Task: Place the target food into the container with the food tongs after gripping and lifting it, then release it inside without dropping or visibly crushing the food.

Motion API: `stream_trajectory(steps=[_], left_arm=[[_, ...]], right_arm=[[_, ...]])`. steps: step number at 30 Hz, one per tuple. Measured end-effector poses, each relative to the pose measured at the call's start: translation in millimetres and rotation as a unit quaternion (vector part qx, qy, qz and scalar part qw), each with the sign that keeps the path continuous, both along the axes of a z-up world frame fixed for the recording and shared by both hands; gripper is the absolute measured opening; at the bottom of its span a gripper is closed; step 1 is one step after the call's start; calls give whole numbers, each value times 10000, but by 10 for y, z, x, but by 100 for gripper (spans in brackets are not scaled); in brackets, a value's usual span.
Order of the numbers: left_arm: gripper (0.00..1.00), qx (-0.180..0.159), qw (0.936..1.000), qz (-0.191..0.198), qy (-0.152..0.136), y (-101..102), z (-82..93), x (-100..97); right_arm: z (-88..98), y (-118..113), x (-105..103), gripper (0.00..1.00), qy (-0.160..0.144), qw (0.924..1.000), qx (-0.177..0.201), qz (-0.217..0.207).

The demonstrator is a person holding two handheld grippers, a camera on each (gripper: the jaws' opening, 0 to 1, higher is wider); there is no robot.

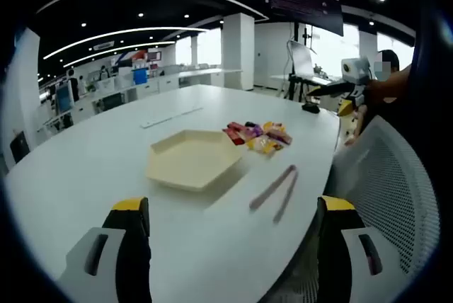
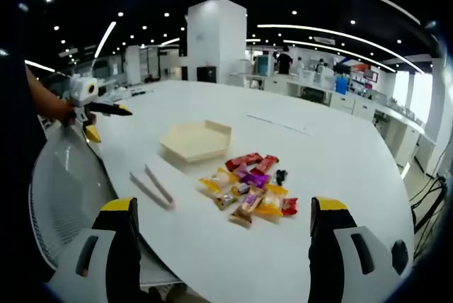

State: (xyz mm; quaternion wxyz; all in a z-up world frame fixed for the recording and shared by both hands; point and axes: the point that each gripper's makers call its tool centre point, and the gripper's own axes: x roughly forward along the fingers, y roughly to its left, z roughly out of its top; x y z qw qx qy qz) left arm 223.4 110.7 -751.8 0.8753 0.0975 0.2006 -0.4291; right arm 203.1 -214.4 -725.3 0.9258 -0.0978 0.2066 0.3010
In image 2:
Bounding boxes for beige hexagonal container tray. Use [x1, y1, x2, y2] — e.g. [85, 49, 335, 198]
[159, 120, 234, 165]

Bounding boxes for teal display machine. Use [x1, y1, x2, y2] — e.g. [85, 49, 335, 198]
[256, 53, 275, 77]

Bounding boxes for person's left hand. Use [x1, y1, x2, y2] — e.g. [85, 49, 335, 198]
[56, 100, 97, 127]

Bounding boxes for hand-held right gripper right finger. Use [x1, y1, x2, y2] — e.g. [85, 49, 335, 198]
[306, 195, 415, 303]

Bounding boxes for black floor cables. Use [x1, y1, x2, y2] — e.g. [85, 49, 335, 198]
[410, 173, 447, 247]

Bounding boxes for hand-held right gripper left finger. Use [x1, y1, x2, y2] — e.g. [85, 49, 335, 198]
[45, 196, 143, 303]

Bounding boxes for blue storage crate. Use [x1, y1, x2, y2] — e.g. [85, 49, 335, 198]
[335, 76, 350, 96]

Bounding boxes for pile of snack packets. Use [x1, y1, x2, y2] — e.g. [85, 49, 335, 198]
[197, 152, 300, 229]

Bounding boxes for pink food tongs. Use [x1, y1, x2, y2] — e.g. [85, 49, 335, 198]
[129, 164, 176, 210]

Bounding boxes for white mesh office chair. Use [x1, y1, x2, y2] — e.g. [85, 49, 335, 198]
[28, 124, 178, 288]

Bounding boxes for long white counter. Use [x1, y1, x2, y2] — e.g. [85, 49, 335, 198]
[228, 69, 438, 176]

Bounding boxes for black cabinet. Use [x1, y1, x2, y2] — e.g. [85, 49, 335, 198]
[196, 65, 217, 84]

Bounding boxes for white square pillar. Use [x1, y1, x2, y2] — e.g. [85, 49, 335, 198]
[186, 0, 248, 86]
[125, 45, 142, 86]

